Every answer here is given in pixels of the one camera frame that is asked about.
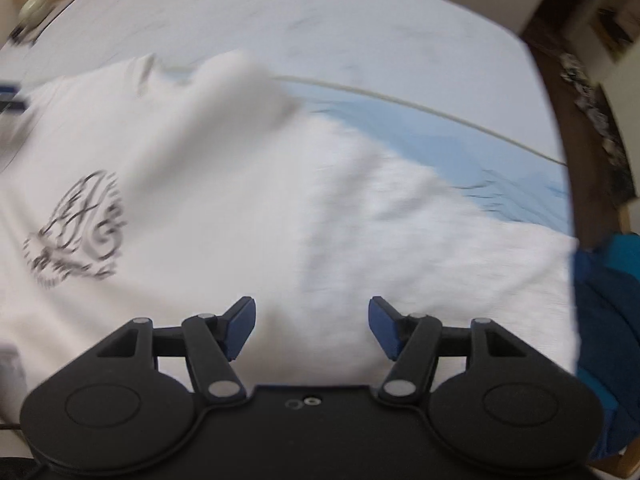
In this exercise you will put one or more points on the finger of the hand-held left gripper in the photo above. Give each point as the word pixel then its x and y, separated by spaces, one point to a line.
pixel 10 88
pixel 11 106

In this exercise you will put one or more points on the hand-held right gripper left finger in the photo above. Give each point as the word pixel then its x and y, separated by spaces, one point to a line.
pixel 241 327

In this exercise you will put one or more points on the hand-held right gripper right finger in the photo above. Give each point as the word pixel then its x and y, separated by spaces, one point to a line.
pixel 382 327

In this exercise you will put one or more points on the white monogram sweatshirt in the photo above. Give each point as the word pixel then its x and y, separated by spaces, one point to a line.
pixel 225 210

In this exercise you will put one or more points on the pale round object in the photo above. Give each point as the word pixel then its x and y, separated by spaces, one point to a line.
pixel 34 10

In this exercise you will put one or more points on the navy blue garment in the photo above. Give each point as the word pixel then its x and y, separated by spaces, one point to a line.
pixel 607 320

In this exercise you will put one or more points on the teal garment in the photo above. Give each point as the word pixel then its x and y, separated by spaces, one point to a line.
pixel 627 255

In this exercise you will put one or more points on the row of shoes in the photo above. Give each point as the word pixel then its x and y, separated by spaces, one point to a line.
pixel 595 110

